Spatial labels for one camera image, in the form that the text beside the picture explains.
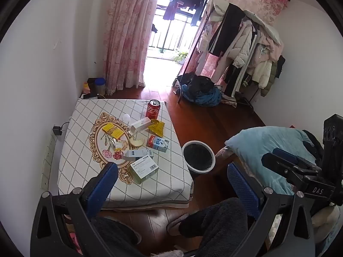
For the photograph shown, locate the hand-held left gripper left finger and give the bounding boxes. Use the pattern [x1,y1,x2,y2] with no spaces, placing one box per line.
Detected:
[30,162,143,257]

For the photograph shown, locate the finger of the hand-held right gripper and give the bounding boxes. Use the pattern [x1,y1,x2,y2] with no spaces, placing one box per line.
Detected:
[285,170,337,202]
[261,148,322,179]

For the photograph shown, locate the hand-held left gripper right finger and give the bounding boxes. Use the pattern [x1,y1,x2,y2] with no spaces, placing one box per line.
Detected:
[198,162,316,257]

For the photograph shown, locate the green white medicine box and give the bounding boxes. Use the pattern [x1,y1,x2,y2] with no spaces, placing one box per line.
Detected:
[128,156,159,184]

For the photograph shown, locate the wrapper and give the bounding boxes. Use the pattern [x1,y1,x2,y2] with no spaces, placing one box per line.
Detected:
[112,137,129,152]

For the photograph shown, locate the grey white medicine box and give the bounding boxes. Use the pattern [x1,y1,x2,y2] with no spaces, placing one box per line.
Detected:
[123,148,155,163]

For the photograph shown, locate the white round waste bin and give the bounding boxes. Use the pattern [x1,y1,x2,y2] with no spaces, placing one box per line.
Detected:
[181,140,216,179]

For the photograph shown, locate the yellow box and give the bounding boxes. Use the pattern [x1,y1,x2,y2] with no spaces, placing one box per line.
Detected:
[102,123,124,139]

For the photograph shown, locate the blue red milk carton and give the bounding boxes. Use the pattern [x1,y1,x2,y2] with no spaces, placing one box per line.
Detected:
[146,135,170,153]

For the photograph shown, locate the long white carton box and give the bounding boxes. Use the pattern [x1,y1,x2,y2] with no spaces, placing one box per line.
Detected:
[130,117,152,134]

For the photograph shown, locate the yellow snack packet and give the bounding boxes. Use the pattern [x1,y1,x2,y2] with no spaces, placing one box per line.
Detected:
[148,119,165,137]

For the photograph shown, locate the red soda can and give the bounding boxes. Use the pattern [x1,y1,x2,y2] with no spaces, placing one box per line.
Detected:
[146,99,161,120]

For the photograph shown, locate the light blue pillow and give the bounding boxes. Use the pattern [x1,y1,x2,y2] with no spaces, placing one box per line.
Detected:
[225,126,318,196]

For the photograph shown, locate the pale pink cushion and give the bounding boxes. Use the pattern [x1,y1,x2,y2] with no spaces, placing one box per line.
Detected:
[215,146,237,161]

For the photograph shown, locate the person's dark fleece right leg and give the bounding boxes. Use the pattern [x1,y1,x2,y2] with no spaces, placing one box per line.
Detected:
[178,196,266,257]

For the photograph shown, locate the person's dark fleece leg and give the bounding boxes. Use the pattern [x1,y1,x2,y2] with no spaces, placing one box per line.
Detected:
[178,196,266,257]
[89,215,143,257]

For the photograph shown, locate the person's dark fleece left leg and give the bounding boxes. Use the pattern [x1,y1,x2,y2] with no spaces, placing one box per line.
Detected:
[89,215,143,257]

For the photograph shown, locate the white checkered tablecloth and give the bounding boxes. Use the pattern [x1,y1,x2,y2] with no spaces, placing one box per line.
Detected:
[57,98,194,210]

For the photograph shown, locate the white power strip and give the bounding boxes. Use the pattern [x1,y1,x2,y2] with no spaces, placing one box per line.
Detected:
[40,132,58,191]

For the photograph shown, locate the black metal clothes rack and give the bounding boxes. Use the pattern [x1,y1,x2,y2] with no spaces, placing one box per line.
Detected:
[175,0,259,111]

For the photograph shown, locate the grey slipper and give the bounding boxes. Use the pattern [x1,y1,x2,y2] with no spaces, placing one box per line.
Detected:
[166,212,191,237]

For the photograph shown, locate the floral cloth on floor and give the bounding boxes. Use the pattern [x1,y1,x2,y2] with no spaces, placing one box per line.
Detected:
[221,97,238,108]

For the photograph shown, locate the olive green jacket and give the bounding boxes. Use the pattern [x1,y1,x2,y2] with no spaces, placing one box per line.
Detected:
[259,61,278,97]

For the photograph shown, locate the cream puffer jacket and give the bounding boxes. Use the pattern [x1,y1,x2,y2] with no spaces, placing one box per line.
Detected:
[251,58,273,89]

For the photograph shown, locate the black trousers with white stripe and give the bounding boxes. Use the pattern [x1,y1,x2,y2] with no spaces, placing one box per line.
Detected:
[223,64,247,97]

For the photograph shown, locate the jar with blue lid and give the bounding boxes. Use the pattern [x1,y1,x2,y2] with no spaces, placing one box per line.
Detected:
[95,77,107,96]

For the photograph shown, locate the small black box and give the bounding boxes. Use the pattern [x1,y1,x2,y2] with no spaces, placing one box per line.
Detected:
[87,77,98,94]

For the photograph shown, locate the pile of dark blue clothes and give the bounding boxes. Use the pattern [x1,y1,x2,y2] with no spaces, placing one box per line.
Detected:
[175,72,223,107]

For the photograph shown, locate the pink hanging jacket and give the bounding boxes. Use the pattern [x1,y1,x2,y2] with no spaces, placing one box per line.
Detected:
[257,31,285,65]

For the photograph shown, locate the white puffer jacket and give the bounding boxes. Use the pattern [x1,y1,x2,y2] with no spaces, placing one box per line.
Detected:
[227,21,258,68]

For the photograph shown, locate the black hanging coat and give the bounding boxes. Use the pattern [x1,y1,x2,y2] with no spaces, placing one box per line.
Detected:
[208,3,246,57]

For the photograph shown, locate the green potted plant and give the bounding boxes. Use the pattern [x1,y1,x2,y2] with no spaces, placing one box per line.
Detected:
[171,51,188,65]

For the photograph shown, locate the black balcony railing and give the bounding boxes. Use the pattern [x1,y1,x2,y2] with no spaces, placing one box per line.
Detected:
[148,4,199,51]

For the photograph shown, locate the wooden bed frame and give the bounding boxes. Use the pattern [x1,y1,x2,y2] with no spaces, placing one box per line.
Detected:
[214,152,258,182]

